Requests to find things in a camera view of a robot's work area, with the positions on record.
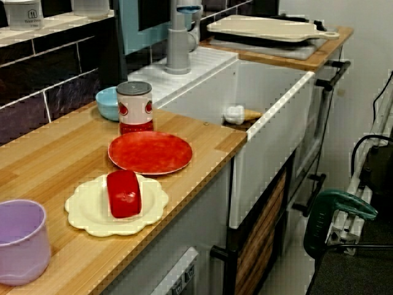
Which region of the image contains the grey toy dishwasher door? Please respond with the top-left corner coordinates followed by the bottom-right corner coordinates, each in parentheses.
top-left (150, 246), bottom-right (200, 295)

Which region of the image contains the red bell pepper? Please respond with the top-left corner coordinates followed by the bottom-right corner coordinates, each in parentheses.
top-left (106, 170), bottom-right (142, 219)

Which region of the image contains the toy ice cream cone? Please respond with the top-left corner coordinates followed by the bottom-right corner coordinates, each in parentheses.
top-left (223, 104), bottom-right (264, 125)

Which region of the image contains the grey toy faucet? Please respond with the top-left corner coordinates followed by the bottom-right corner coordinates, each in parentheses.
top-left (165, 0), bottom-right (203, 75)

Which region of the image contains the white metal frame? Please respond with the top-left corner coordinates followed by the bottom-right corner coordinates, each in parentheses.
top-left (325, 73), bottom-right (393, 256)

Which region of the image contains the black cabinet handle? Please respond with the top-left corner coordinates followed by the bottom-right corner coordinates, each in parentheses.
top-left (316, 60), bottom-right (351, 92)
top-left (210, 245), bottom-right (239, 295)
top-left (291, 173), bottom-right (327, 218)

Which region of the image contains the tomato print tin can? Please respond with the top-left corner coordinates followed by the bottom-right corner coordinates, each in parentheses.
top-left (115, 81), bottom-right (154, 135)

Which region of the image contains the cream scalloped plate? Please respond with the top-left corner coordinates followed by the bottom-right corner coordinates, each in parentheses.
top-left (64, 173), bottom-right (169, 237)

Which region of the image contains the thin black cable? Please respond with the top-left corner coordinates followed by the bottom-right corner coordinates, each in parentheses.
top-left (372, 69), bottom-right (393, 119)

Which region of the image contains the white kitchen cabinet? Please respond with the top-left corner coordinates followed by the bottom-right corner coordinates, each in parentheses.
top-left (101, 153), bottom-right (344, 295)

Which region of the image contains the white jar with print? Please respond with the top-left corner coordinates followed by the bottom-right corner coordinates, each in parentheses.
top-left (3, 0), bottom-right (44, 31)

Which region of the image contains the black upright post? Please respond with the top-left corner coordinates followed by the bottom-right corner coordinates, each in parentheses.
top-left (98, 12), bottom-right (128, 90)

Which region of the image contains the green clamp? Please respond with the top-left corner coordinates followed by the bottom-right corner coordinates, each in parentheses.
top-left (303, 189), bottom-right (378, 261)

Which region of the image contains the purple plastic cup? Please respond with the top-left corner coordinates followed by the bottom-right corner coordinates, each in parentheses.
top-left (0, 199), bottom-right (52, 286)

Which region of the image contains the black stove tray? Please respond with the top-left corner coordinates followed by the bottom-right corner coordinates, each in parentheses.
top-left (211, 29), bottom-right (319, 50)

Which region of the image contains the wooden slat basket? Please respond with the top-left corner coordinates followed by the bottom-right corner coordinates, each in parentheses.
top-left (235, 168), bottom-right (288, 295)

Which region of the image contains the plain white jar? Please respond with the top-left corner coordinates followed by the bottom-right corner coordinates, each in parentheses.
top-left (71, 0), bottom-right (110, 17)

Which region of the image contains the thick black cable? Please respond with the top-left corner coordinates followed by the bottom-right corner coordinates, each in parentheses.
top-left (351, 134), bottom-right (393, 185)

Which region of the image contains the light blue bowl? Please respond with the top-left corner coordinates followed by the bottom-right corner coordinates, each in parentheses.
top-left (95, 86), bottom-right (122, 121)

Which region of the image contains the white stove base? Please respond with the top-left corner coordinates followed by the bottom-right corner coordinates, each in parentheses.
top-left (201, 36), bottom-right (325, 61)

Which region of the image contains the cream cutting board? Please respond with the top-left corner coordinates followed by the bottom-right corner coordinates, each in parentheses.
top-left (206, 14), bottom-right (340, 43)

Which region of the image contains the red round plate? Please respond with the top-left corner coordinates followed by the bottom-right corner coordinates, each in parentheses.
top-left (107, 131), bottom-right (193, 176)

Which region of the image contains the white toy sink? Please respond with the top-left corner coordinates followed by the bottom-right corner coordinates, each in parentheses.
top-left (127, 45), bottom-right (317, 230)

